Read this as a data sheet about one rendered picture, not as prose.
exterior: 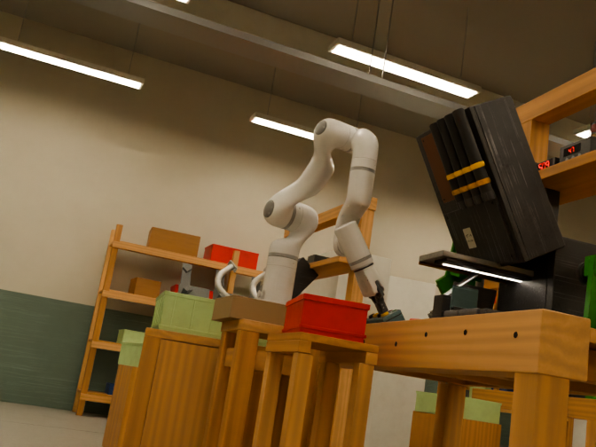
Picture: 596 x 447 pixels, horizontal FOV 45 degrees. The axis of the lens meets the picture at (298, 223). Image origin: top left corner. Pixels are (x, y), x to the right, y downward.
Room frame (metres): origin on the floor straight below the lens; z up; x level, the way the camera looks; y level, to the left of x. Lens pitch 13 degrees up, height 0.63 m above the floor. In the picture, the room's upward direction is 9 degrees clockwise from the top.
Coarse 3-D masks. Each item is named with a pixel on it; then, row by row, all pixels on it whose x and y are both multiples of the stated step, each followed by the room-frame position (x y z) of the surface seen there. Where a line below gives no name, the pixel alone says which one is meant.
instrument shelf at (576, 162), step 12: (576, 156) 2.31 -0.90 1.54; (588, 156) 2.25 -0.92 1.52; (552, 168) 2.43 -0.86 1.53; (564, 168) 2.37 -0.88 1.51; (576, 168) 2.32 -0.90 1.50; (588, 168) 2.30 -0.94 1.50; (552, 180) 2.48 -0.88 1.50; (564, 180) 2.46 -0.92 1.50; (576, 180) 2.44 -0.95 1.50; (588, 180) 2.42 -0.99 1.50; (564, 192) 2.60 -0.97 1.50; (576, 192) 2.57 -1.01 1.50; (588, 192) 2.55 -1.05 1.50
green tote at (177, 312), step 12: (156, 300) 3.48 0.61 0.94; (168, 300) 3.14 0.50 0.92; (180, 300) 3.16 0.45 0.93; (192, 300) 3.17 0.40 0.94; (204, 300) 3.18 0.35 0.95; (156, 312) 3.39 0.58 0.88; (168, 312) 3.14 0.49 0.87; (180, 312) 3.16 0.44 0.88; (192, 312) 3.17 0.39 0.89; (204, 312) 3.18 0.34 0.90; (156, 324) 3.26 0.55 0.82; (168, 324) 3.15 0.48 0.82; (180, 324) 3.16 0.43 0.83; (192, 324) 3.17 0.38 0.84; (204, 324) 3.19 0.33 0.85; (216, 324) 3.20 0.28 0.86; (204, 336) 3.19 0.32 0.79; (216, 336) 3.20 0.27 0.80
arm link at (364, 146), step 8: (360, 136) 2.44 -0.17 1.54; (368, 136) 2.43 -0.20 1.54; (352, 144) 2.46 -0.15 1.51; (360, 144) 2.43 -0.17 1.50; (368, 144) 2.42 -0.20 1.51; (376, 144) 2.44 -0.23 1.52; (352, 152) 2.47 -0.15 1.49; (360, 152) 2.43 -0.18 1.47; (368, 152) 2.42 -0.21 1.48; (376, 152) 2.44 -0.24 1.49; (352, 160) 2.45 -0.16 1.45; (360, 160) 2.42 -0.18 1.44; (368, 160) 2.42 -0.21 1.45; (376, 160) 2.45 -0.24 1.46; (368, 168) 2.43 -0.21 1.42
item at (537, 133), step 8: (528, 128) 2.79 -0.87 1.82; (536, 128) 2.77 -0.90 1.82; (544, 128) 2.79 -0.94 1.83; (528, 136) 2.78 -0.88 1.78; (536, 136) 2.78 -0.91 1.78; (544, 136) 2.79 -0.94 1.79; (536, 144) 2.78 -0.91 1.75; (544, 144) 2.79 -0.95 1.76; (536, 152) 2.78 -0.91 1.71; (544, 152) 2.79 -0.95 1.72; (536, 160) 2.78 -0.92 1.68; (544, 160) 2.79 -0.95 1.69; (496, 304) 2.89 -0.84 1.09
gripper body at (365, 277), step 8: (360, 272) 2.46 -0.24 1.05; (368, 272) 2.44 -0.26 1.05; (376, 272) 2.45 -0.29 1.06; (360, 280) 2.49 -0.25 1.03; (368, 280) 2.44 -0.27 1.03; (360, 288) 2.53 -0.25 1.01; (368, 288) 2.47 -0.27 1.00; (376, 288) 2.45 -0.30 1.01; (384, 288) 2.46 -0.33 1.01; (368, 296) 2.50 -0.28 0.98
